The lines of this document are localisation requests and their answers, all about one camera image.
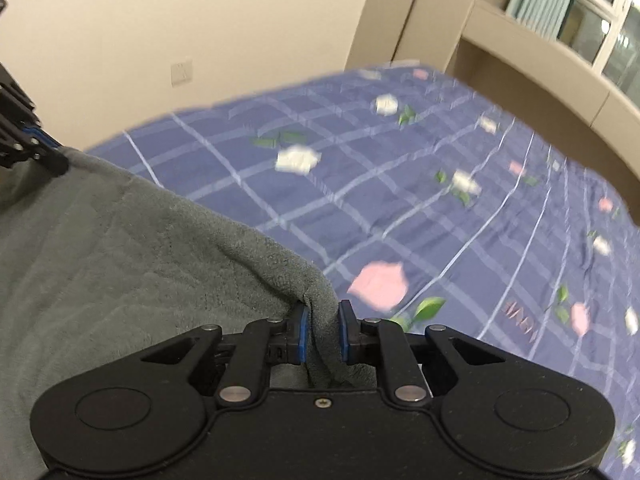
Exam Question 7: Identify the grey fleece pants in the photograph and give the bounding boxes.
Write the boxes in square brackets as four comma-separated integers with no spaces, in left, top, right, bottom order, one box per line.
[1,150,375,479]

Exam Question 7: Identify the blue checked floral quilt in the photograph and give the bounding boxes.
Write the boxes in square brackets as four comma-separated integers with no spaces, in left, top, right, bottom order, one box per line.
[92,67,639,479]

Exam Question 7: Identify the beige wardrobe cabinet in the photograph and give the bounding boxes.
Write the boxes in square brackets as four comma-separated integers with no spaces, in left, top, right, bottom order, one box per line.
[345,0,476,73]

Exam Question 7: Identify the beige shelf above bed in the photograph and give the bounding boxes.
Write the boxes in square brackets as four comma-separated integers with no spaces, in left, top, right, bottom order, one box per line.
[447,0,640,196]

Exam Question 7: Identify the white wall socket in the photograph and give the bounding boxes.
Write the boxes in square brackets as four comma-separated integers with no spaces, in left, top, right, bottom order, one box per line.
[170,60,193,87]

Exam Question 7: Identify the window with white frame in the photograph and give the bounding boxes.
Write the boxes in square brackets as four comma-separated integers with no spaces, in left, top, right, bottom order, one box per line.
[558,0,640,104]

